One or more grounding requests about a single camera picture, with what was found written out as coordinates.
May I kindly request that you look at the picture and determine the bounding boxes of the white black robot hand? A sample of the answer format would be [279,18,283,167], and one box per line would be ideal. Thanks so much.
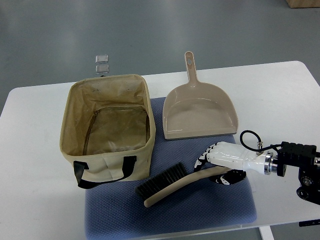
[193,141,270,186]

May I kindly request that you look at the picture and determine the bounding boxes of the beige brush black bristles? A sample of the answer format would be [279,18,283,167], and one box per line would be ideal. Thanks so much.
[135,163,230,208]

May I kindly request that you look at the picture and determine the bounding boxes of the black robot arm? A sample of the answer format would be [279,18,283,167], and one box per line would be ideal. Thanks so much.
[239,130,320,205]

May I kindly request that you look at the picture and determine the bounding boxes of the beige fabric bag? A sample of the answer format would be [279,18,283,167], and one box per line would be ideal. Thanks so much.
[59,74,156,189]

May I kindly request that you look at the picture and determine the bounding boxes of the beige plastic dustpan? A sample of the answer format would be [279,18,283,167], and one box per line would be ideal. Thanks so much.
[162,51,238,140]

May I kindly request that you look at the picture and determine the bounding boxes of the white table leg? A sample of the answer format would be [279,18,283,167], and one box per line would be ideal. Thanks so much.
[258,225,275,240]

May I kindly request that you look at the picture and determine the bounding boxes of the black table control panel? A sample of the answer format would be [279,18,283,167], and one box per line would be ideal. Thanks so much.
[298,219,320,227]

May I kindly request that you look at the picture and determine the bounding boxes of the blue quilted mat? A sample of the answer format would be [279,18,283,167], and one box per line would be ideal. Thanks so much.
[85,98,257,240]

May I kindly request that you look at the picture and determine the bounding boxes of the brown cardboard box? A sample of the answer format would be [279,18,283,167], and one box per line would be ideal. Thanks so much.
[286,0,320,9]

